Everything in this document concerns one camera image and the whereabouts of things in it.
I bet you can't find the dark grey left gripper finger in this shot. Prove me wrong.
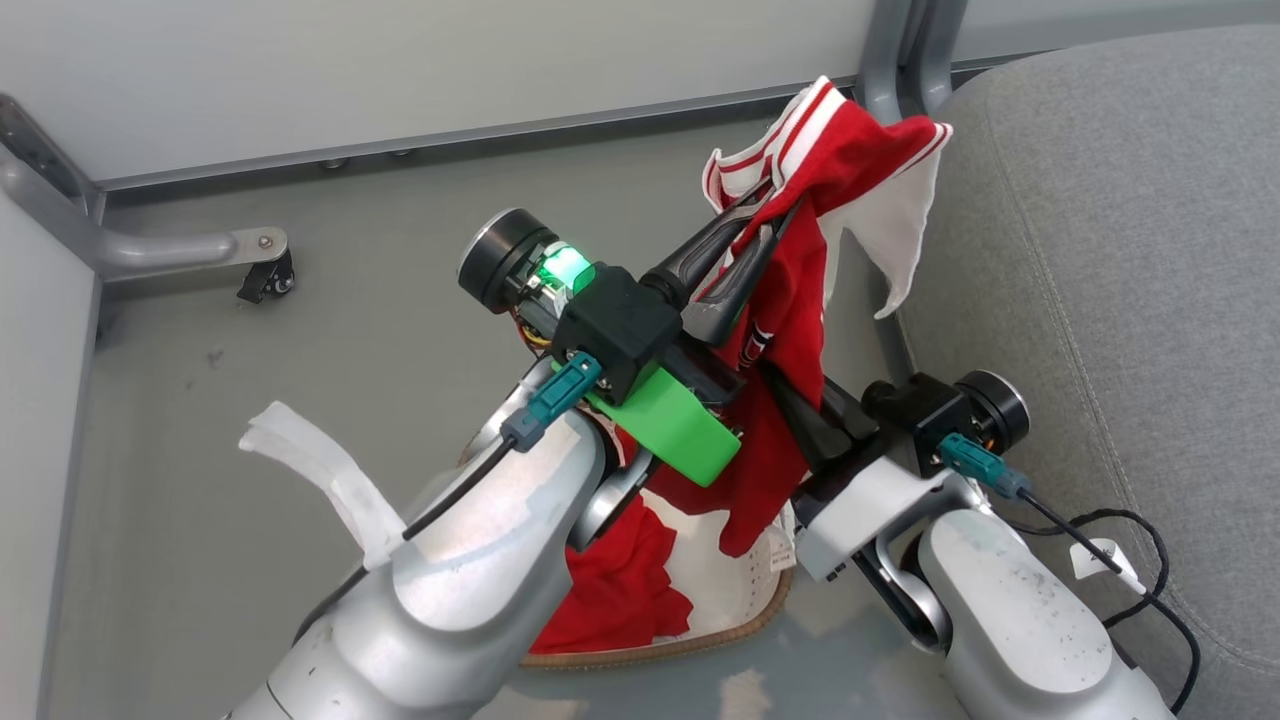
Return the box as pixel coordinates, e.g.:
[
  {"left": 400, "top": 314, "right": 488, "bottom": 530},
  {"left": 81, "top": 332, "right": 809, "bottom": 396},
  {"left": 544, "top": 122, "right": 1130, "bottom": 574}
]
[
  {"left": 680, "top": 203, "right": 805, "bottom": 347},
  {"left": 640, "top": 183, "right": 780, "bottom": 307}
]

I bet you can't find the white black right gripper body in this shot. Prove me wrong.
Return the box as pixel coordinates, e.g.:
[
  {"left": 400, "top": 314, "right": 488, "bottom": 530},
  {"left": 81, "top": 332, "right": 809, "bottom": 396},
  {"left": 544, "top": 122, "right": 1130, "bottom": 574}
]
[{"left": 792, "top": 460, "right": 963, "bottom": 584}]

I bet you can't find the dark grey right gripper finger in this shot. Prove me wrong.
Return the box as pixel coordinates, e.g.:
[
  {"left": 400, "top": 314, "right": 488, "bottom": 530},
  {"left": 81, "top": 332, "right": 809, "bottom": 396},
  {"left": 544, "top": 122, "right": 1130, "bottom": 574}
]
[
  {"left": 821, "top": 384, "right": 882, "bottom": 447},
  {"left": 764, "top": 367, "right": 850, "bottom": 474}
]

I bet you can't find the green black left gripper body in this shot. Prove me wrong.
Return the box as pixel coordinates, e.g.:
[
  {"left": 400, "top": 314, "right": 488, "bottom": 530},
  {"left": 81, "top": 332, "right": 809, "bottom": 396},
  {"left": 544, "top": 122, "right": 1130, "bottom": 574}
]
[{"left": 585, "top": 338, "right": 748, "bottom": 489}]

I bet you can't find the red white striped garment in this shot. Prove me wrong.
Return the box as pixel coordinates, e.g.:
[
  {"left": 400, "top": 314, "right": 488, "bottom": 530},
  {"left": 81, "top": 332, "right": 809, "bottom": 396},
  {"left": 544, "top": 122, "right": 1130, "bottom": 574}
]
[{"left": 530, "top": 76, "right": 954, "bottom": 656}]

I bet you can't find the cream perforated laundry basket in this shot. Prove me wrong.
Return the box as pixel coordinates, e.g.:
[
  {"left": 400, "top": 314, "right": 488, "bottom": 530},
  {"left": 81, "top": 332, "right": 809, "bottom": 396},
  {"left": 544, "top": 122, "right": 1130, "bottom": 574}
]
[{"left": 458, "top": 385, "right": 798, "bottom": 670}]

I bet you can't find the grey fabric sofa seat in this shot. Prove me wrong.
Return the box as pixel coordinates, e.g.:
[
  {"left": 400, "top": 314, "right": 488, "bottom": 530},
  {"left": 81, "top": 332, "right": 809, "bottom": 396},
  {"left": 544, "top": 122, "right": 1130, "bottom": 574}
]
[{"left": 888, "top": 25, "right": 1280, "bottom": 720}]

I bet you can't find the white tape strip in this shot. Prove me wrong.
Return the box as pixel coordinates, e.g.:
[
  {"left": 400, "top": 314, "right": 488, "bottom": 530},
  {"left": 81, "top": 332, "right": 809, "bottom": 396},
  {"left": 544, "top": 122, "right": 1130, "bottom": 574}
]
[{"left": 238, "top": 400, "right": 407, "bottom": 572}]

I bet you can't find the black caster wheel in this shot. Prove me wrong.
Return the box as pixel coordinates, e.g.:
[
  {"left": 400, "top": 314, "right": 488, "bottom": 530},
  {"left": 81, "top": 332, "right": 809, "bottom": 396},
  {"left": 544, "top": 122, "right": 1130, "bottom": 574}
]
[{"left": 236, "top": 250, "right": 297, "bottom": 305}]

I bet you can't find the curved grey partition leg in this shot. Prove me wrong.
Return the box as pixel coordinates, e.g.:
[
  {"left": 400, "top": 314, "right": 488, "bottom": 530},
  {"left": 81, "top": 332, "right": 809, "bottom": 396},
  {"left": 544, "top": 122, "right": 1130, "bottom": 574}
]
[{"left": 0, "top": 93, "right": 290, "bottom": 283}]

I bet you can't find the teal right camera connector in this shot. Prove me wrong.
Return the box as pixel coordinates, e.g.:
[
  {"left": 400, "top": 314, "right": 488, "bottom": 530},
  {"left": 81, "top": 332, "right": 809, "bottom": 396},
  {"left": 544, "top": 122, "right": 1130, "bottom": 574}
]
[{"left": 938, "top": 432, "right": 1034, "bottom": 500}]

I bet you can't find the teal camera connector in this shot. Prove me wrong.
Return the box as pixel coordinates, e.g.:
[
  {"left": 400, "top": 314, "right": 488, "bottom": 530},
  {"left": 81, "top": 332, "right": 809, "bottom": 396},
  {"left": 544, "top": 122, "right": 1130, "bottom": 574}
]
[
  {"left": 938, "top": 432, "right": 1034, "bottom": 500},
  {"left": 500, "top": 352, "right": 605, "bottom": 454}
]

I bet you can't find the teal left camera connector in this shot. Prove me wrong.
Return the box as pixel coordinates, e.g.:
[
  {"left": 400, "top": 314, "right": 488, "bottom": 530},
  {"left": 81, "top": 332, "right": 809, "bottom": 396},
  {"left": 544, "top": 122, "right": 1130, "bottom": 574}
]
[{"left": 500, "top": 352, "right": 605, "bottom": 454}]

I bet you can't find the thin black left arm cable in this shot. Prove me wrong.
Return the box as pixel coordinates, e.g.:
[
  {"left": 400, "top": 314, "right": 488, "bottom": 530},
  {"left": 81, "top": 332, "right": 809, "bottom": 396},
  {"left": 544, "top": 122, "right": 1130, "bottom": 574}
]
[{"left": 402, "top": 435, "right": 517, "bottom": 542}]

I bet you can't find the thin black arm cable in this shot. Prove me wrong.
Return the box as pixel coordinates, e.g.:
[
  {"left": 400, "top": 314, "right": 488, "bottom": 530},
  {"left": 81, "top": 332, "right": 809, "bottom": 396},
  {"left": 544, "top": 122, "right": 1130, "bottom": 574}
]
[
  {"left": 402, "top": 435, "right": 517, "bottom": 542},
  {"left": 1000, "top": 485, "right": 1202, "bottom": 714}
]

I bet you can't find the small white cable tag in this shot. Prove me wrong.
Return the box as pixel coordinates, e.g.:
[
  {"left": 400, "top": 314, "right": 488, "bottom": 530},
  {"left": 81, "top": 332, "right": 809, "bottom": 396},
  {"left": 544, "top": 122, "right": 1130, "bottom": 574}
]
[{"left": 1069, "top": 538, "right": 1147, "bottom": 597}]

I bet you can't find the grey partition bottom rail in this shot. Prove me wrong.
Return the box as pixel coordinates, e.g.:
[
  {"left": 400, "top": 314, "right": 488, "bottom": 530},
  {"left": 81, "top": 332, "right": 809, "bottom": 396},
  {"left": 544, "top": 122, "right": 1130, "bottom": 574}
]
[{"left": 98, "top": 78, "right": 873, "bottom": 191}]

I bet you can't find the grey partition post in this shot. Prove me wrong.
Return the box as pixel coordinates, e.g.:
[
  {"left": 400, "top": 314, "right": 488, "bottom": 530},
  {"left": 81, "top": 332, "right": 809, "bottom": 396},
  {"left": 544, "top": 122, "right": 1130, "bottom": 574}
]
[{"left": 855, "top": 0, "right": 968, "bottom": 127}]

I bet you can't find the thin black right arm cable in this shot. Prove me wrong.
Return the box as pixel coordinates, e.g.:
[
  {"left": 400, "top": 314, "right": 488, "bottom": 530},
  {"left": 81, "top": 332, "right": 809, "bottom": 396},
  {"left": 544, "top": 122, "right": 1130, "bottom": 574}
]
[{"left": 1000, "top": 485, "right": 1202, "bottom": 714}]

